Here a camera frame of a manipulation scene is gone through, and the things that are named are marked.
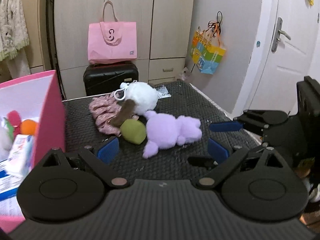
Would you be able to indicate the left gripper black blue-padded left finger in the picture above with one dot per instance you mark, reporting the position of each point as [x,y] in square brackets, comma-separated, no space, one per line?
[64,187]

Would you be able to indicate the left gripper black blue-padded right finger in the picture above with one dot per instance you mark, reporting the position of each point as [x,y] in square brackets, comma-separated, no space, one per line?
[257,184]

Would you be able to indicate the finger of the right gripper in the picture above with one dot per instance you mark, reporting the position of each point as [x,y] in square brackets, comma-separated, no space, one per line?
[269,117]
[234,126]

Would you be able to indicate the orange ball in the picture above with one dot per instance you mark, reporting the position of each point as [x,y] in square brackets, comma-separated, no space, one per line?
[28,127]

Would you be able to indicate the white fluffy mesh item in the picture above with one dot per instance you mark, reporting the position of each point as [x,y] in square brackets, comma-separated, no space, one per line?
[6,138]

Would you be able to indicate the red strawberry plush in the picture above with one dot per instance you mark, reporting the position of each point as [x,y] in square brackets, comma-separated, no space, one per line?
[15,121]

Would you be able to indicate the blue wet wipes pack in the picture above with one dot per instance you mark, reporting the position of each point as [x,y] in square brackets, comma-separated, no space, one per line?
[8,183]

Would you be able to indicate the black mesh table mat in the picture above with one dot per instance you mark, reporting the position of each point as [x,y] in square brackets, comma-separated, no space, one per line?
[172,164]

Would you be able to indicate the purple plush toy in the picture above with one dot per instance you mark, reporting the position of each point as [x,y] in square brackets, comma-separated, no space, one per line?
[165,131]

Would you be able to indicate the small plastic packet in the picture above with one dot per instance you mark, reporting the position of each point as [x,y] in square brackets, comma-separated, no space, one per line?
[163,92]

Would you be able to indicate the colorful hanging paper bag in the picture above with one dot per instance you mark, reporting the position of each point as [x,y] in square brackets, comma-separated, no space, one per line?
[207,47]

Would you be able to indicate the green brown plush toy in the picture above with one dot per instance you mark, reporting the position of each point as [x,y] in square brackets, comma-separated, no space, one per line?
[131,129]

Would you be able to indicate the pink patterned fabric scrunchie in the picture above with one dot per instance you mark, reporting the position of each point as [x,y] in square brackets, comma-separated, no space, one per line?
[103,109]

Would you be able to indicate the white round plush toy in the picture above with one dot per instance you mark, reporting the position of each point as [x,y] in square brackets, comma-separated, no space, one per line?
[144,96]

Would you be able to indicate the pink storage box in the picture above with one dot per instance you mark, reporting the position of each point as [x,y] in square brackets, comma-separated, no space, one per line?
[38,97]

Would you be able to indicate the black suitcase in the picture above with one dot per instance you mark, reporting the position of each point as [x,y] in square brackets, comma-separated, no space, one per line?
[106,78]

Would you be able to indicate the white door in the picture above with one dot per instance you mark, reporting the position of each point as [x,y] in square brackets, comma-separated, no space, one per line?
[276,89]

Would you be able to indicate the beige wardrobe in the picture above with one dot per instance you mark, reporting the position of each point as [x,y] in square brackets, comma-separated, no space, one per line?
[162,34]

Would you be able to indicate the pink tote bag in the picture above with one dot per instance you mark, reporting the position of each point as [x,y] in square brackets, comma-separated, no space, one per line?
[111,42]

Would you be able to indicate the white green knitted cardigan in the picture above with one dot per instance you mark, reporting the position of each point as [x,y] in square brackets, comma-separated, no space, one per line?
[14,34]

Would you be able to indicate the silver door handle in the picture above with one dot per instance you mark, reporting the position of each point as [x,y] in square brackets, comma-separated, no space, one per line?
[278,32]

